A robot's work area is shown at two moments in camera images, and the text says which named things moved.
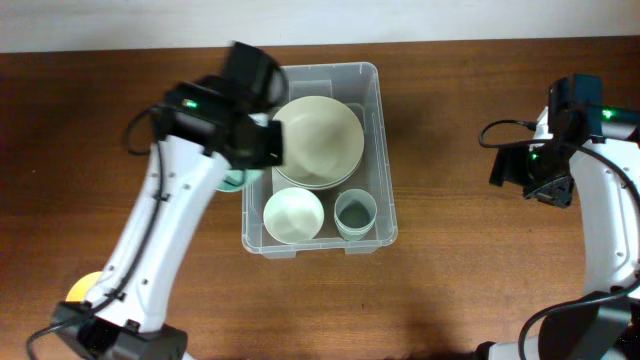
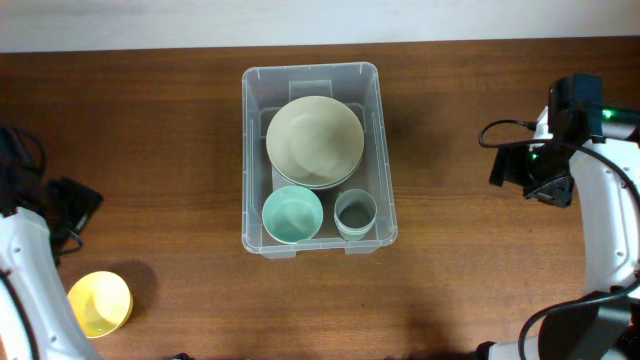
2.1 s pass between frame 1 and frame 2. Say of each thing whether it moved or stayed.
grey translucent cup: stayed
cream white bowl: stayed
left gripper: moved
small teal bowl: moved
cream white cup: stayed
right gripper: stayed
